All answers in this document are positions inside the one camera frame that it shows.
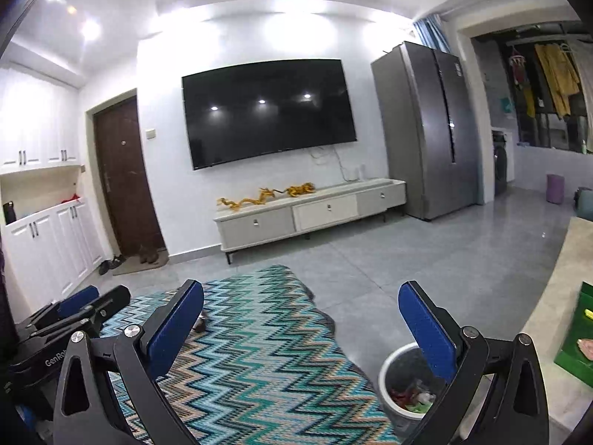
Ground brown door mat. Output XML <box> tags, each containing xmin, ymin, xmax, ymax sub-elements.
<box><xmin>112</xmin><ymin>249</ymin><xmax>170</xmax><ymax>277</ymax></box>

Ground blue curtain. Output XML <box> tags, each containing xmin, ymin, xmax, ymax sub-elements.
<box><xmin>412</xmin><ymin>14</ymin><xmax>450</xmax><ymax>54</ymax></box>

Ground green box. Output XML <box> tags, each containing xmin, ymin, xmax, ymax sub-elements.
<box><xmin>553</xmin><ymin>287</ymin><xmax>593</xmax><ymax>374</ymax></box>

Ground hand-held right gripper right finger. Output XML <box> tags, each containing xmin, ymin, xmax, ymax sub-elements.
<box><xmin>397</xmin><ymin>280</ymin><xmax>550</xmax><ymax>445</ymax></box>

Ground dark teal chair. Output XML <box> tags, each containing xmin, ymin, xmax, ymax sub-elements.
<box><xmin>573</xmin><ymin>187</ymin><xmax>593</xmax><ymax>221</ymax></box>

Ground large black wall television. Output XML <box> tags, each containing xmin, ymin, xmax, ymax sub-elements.
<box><xmin>182</xmin><ymin>59</ymin><xmax>357</xmax><ymax>171</ymax></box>

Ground beige stone table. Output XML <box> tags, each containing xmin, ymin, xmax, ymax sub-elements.
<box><xmin>521</xmin><ymin>215</ymin><xmax>593</xmax><ymax>436</ymax></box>

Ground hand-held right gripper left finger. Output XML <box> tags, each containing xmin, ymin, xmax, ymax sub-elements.
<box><xmin>53</xmin><ymin>279</ymin><xmax>205</xmax><ymax>445</ymax></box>

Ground long golden dragon ornament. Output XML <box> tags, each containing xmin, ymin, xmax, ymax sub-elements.
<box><xmin>218</xmin><ymin>187</ymin><xmax>284</xmax><ymax>212</ymax></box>

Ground white lower shoe cabinet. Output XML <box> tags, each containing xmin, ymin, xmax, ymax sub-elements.
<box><xmin>0</xmin><ymin>197</ymin><xmax>105</xmax><ymax>320</ymax></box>

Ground grey double-door refrigerator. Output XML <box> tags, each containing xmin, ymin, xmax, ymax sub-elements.
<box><xmin>371</xmin><ymin>41</ymin><xmax>479</xmax><ymax>221</ymax></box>

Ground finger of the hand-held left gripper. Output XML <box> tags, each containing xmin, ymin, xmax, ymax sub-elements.
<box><xmin>19</xmin><ymin>286</ymin><xmax>131</xmax><ymax>341</ymax></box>
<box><xmin>16</xmin><ymin>286</ymin><xmax>100</xmax><ymax>330</ymax></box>

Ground red hanging ornament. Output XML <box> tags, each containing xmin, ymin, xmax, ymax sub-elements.
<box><xmin>508</xmin><ymin>53</ymin><xmax>526</xmax><ymax>85</ymax></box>

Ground dark washing machine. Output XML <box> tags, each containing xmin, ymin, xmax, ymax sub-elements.
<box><xmin>492</xmin><ymin>130</ymin><xmax>516</xmax><ymax>197</ymax></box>

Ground teal zigzag patterned rug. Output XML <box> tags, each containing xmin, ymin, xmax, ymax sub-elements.
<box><xmin>97</xmin><ymin>265</ymin><xmax>399</xmax><ymax>445</ymax></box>

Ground pair of black shoes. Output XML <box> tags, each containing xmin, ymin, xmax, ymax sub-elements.
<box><xmin>98</xmin><ymin>256</ymin><xmax>126</xmax><ymax>276</ymax></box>

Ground hanging yellow clothes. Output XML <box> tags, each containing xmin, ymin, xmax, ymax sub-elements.
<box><xmin>535</xmin><ymin>44</ymin><xmax>580</xmax><ymax>119</ymax></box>

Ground white round waste bin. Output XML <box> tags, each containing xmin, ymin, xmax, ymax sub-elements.
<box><xmin>379</xmin><ymin>343</ymin><xmax>464</xmax><ymax>434</ymax></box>

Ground white upper wall cabinet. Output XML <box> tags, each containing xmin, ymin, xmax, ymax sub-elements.
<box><xmin>0</xmin><ymin>62</ymin><xmax>82</xmax><ymax>170</ymax></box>

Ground white low television cabinet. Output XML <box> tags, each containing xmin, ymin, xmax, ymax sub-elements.
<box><xmin>213</xmin><ymin>177</ymin><xmax>407</xmax><ymax>265</ymax></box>

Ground dark brown entrance door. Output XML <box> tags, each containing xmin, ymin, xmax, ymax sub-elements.
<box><xmin>93</xmin><ymin>99</ymin><xmax>166</xmax><ymax>255</ymax></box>

